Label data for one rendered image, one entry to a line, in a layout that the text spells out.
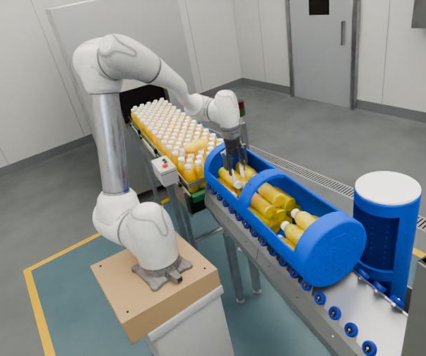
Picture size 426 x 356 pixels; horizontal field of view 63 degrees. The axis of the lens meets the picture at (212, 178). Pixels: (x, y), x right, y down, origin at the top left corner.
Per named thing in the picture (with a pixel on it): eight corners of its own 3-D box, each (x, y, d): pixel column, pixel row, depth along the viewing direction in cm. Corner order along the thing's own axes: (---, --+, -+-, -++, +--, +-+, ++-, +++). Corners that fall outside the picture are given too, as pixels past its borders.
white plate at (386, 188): (358, 169, 178) (358, 170, 179) (351, 199, 158) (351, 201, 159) (421, 173, 166) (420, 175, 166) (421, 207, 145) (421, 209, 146)
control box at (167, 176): (164, 187, 204) (160, 172, 199) (155, 174, 220) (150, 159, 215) (179, 181, 207) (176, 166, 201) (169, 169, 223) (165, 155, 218)
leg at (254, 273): (256, 296, 249) (245, 228, 217) (251, 290, 253) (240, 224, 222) (263, 292, 250) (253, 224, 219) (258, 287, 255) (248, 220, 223)
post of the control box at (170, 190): (196, 292, 261) (164, 180, 211) (194, 288, 265) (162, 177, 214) (201, 289, 263) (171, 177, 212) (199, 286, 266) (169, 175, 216)
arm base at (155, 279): (160, 299, 119) (156, 286, 117) (130, 270, 135) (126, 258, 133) (200, 270, 129) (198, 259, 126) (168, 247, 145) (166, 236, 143)
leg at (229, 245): (239, 305, 245) (225, 237, 213) (234, 299, 249) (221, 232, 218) (246, 301, 246) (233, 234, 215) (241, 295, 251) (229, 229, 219)
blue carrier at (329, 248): (304, 299, 126) (304, 238, 112) (206, 194, 197) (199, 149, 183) (363, 270, 135) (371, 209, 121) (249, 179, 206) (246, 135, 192)
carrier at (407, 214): (352, 286, 223) (345, 323, 203) (357, 170, 179) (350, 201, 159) (403, 297, 210) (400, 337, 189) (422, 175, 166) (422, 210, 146)
